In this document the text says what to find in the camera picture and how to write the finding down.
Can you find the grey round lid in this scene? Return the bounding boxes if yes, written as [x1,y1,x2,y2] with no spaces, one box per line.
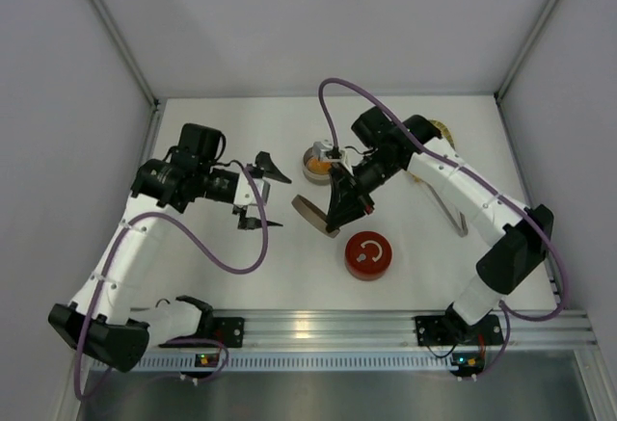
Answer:
[291,195,339,238]

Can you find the red round lid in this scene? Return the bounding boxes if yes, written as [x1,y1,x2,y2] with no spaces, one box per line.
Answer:
[344,231,393,272]

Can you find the red-based metal lunch tin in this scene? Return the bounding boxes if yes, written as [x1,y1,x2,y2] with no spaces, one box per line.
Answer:
[345,258,391,281]

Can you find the metal tongs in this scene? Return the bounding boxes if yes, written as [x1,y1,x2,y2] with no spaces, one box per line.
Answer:
[424,183,469,238]

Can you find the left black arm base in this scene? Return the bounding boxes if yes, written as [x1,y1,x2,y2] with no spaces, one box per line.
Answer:
[160,316,245,349]

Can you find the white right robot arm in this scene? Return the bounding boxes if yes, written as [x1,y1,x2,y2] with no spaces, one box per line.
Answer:
[324,107,554,341]

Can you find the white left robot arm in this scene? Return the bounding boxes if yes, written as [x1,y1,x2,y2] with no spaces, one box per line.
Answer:
[48,123,291,372]

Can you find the grey tin with orange food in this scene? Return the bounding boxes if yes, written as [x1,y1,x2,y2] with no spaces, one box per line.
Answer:
[302,148,332,186]

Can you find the woven bamboo tray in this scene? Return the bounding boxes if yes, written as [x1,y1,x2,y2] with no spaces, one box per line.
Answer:
[430,119,455,148]

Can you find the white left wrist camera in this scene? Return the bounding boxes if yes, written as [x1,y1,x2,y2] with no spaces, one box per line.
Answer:
[233,176,271,208]

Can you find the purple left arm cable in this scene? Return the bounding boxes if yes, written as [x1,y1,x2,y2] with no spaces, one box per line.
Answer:
[73,164,269,401]

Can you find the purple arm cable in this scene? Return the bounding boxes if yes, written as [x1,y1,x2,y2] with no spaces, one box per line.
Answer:
[73,164,269,401]
[318,77,568,383]

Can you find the slotted grey cable duct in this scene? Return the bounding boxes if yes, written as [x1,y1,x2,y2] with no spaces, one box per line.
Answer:
[133,352,455,373]

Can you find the left aluminium frame post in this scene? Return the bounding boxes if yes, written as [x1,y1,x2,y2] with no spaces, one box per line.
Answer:
[86,0,160,109]

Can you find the aluminium frame post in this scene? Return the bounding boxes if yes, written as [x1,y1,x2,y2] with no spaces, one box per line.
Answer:
[494,0,563,107]
[86,0,160,109]

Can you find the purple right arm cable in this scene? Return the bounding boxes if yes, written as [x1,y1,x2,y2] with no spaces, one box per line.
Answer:
[318,77,568,383]

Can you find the aluminium mounting rail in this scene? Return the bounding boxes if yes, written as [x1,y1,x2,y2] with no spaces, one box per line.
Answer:
[71,308,598,355]

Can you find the right aluminium frame post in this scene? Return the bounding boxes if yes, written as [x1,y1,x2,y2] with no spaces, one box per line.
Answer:
[494,0,563,107]

